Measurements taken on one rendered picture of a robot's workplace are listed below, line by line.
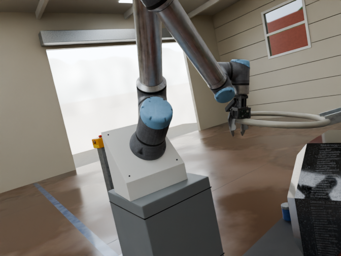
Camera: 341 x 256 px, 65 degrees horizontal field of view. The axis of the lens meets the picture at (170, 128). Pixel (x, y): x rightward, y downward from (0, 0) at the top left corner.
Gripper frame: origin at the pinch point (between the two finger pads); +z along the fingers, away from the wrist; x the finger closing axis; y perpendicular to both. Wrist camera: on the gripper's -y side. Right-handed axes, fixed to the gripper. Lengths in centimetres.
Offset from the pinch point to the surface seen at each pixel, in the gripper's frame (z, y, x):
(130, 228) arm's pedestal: 43, 4, -57
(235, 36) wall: -181, -763, 370
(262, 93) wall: 15, -682, 430
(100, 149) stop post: 26, -94, -73
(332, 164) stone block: 18, 10, 50
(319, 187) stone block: 29, 12, 41
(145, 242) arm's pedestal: 43, 16, -51
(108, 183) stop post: 54, -91, -68
